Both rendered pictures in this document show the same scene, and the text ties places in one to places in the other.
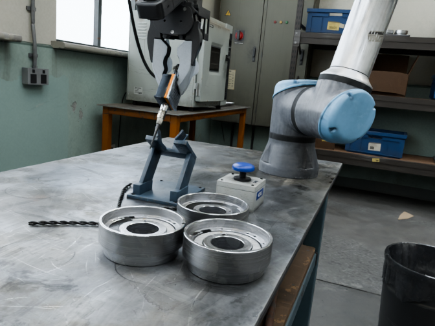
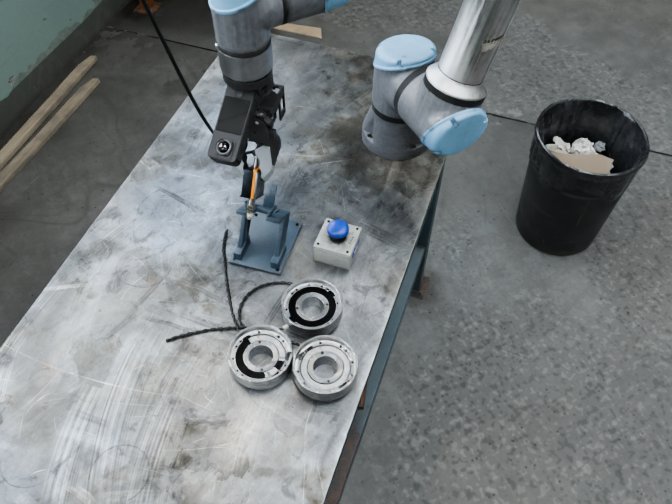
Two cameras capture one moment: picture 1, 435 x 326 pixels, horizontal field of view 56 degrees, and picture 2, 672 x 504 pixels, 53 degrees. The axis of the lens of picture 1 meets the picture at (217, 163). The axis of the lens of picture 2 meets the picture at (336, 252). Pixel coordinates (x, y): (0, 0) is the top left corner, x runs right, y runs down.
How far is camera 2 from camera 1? 0.78 m
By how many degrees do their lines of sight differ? 41
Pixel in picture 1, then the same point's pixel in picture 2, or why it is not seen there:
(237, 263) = (332, 396)
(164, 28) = not seen: hidden behind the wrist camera
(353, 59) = (463, 72)
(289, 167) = (394, 150)
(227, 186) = (323, 251)
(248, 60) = not seen: outside the picture
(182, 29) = (258, 139)
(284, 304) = not seen: hidden behind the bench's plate
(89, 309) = (244, 444)
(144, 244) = (266, 383)
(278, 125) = (380, 104)
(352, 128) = (459, 144)
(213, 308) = (319, 430)
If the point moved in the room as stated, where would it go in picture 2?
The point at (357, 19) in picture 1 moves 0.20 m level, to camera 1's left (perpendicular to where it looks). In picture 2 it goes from (471, 21) to (347, 22)
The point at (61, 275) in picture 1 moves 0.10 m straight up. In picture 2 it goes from (216, 410) to (207, 381)
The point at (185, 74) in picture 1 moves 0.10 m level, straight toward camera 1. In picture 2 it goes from (267, 171) to (271, 218)
